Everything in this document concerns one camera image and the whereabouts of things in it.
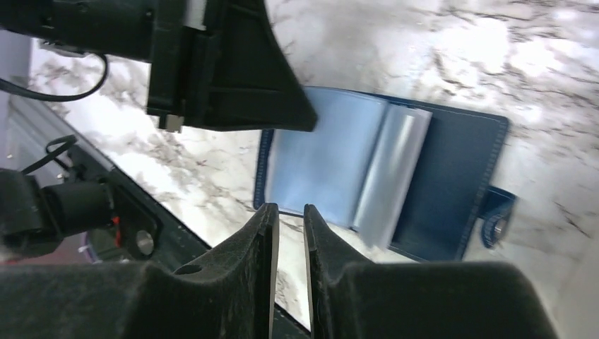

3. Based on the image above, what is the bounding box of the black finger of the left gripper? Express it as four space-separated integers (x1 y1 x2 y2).
201 1 318 131

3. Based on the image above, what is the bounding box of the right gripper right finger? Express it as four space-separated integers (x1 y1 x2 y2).
304 205 557 338

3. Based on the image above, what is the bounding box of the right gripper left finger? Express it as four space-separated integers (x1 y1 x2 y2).
1 203 279 338

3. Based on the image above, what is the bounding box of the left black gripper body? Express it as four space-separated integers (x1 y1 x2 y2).
0 0 230 133

